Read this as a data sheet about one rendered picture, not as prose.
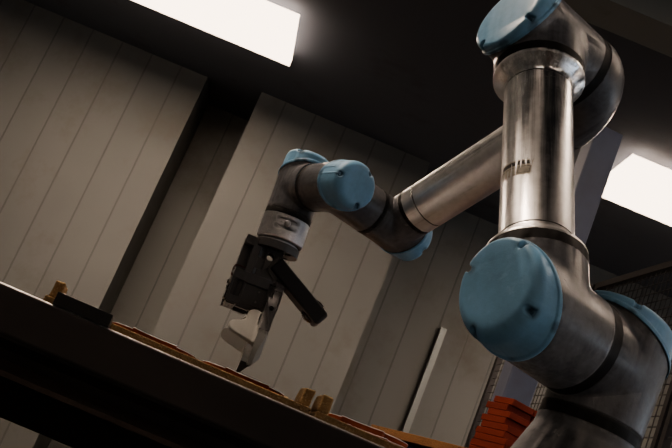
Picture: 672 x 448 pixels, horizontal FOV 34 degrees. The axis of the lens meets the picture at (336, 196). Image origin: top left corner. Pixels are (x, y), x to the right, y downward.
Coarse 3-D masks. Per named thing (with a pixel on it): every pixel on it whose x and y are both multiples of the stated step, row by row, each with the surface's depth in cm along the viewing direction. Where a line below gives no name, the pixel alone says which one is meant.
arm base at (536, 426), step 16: (544, 400) 121; (560, 400) 118; (544, 416) 119; (560, 416) 117; (576, 416) 116; (592, 416) 116; (528, 432) 119; (544, 432) 117; (560, 432) 116; (576, 432) 115; (592, 432) 115; (608, 432) 115; (624, 432) 116
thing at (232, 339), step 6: (222, 330) 170; (228, 330) 170; (222, 336) 171; (228, 336) 171; (234, 336) 171; (228, 342) 171; (234, 342) 171; (240, 342) 171; (246, 342) 171; (240, 348) 171; (246, 348) 170; (246, 354) 170; (240, 360) 170; (246, 360) 171; (240, 366) 171; (246, 366) 171
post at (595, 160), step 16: (608, 128) 380; (592, 144) 377; (608, 144) 378; (576, 160) 385; (592, 160) 376; (608, 160) 377; (576, 176) 377; (592, 176) 375; (608, 176) 376; (576, 192) 372; (592, 192) 373; (576, 208) 371; (592, 208) 372; (576, 224) 370; (512, 368) 354; (512, 384) 353; (528, 384) 354; (528, 400) 353
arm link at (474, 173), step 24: (600, 96) 142; (576, 120) 145; (600, 120) 146; (480, 144) 157; (576, 144) 150; (456, 168) 159; (480, 168) 156; (408, 192) 165; (432, 192) 161; (456, 192) 159; (480, 192) 158; (384, 216) 164; (408, 216) 164; (432, 216) 162; (384, 240) 167; (408, 240) 167
